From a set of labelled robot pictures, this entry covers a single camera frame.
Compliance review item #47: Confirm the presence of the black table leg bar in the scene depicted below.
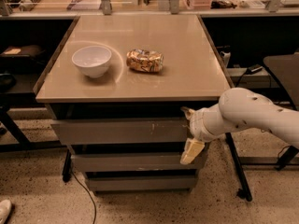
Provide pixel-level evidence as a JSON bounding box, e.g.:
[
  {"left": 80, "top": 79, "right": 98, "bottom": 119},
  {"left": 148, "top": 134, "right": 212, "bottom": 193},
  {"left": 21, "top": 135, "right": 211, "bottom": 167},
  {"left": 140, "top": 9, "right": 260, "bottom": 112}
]
[{"left": 225, "top": 133, "right": 252, "bottom": 202}]

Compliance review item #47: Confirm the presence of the white shoe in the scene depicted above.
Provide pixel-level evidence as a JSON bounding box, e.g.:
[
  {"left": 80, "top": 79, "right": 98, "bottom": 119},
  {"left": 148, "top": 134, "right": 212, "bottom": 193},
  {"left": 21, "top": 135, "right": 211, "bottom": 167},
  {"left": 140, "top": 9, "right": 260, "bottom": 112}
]
[{"left": 0, "top": 200, "right": 12, "bottom": 224}]

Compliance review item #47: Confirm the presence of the crumpled gold snack bag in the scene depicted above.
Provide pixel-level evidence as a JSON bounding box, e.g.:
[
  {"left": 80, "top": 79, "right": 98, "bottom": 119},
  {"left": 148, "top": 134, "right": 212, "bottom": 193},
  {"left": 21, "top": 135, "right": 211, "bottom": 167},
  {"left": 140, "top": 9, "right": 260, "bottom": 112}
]
[{"left": 126, "top": 49, "right": 164, "bottom": 73}]

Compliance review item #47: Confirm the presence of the black floor cable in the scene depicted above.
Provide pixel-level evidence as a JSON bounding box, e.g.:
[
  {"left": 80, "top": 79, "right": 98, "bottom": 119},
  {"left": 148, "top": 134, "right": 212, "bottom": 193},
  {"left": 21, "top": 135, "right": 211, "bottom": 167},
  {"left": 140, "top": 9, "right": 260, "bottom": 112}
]
[{"left": 68, "top": 168, "right": 98, "bottom": 224}]

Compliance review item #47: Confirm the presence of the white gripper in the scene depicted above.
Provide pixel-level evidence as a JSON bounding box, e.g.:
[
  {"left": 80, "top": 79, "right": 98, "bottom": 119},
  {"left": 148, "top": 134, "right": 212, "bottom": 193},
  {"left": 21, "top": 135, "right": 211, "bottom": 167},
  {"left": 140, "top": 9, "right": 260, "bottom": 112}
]
[{"left": 180, "top": 106, "right": 224, "bottom": 165}]

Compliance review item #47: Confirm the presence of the white bowl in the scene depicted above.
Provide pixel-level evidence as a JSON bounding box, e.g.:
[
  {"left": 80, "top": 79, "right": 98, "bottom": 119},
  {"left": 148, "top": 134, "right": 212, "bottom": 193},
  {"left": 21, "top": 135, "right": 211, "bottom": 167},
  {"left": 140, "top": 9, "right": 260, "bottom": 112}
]
[{"left": 72, "top": 46, "right": 112, "bottom": 77}]

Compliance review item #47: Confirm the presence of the grey bottom drawer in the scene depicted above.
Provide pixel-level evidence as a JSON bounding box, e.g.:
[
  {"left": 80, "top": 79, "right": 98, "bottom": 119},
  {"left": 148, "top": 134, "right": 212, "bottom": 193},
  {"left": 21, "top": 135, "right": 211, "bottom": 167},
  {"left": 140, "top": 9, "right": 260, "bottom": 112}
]
[{"left": 86, "top": 175, "right": 197, "bottom": 192}]

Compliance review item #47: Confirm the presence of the grey middle drawer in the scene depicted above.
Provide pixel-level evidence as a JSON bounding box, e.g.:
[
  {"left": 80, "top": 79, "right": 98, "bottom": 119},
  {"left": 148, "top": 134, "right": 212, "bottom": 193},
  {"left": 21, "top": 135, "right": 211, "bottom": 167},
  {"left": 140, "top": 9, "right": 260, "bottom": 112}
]
[{"left": 71, "top": 146, "right": 206, "bottom": 172}]

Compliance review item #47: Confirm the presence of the grey top drawer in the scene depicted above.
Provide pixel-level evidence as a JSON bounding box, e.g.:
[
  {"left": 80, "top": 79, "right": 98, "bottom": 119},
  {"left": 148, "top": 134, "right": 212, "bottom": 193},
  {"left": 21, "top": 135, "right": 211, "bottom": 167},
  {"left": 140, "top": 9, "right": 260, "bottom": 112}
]
[{"left": 51, "top": 119, "right": 189, "bottom": 145}]

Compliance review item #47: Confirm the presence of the grey drawer cabinet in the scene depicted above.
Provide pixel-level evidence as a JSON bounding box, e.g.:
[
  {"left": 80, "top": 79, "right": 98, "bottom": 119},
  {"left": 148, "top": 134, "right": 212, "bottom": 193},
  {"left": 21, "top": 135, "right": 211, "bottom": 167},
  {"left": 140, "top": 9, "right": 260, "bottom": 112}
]
[{"left": 35, "top": 15, "right": 231, "bottom": 192}]

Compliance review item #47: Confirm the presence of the grey drawer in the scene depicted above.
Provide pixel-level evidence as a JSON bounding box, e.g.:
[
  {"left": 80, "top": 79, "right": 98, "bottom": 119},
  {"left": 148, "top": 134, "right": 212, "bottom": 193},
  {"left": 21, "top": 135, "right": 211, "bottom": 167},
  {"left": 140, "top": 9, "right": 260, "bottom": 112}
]
[
  {"left": 51, "top": 119, "right": 189, "bottom": 145},
  {"left": 71, "top": 146, "right": 206, "bottom": 172},
  {"left": 86, "top": 175, "right": 197, "bottom": 192}
]

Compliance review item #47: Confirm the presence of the black phone device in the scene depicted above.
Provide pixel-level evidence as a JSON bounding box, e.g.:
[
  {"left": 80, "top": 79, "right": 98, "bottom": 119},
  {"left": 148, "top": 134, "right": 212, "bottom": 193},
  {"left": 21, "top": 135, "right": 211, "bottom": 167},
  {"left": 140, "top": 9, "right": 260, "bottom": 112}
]
[{"left": 246, "top": 64, "right": 263, "bottom": 75}]

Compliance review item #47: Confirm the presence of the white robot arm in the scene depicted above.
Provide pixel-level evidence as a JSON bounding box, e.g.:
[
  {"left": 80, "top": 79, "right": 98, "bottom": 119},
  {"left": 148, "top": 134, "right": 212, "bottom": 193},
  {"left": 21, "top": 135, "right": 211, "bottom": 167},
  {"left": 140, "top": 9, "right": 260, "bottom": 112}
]
[{"left": 180, "top": 88, "right": 299, "bottom": 164}]

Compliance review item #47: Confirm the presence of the dark round stool seat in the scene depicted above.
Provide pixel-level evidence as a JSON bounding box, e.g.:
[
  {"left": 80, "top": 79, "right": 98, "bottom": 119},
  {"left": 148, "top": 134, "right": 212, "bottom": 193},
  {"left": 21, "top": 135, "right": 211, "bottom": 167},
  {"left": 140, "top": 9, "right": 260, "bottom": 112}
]
[{"left": 263, "top": 52, "right": 299, "bottom": 110}]

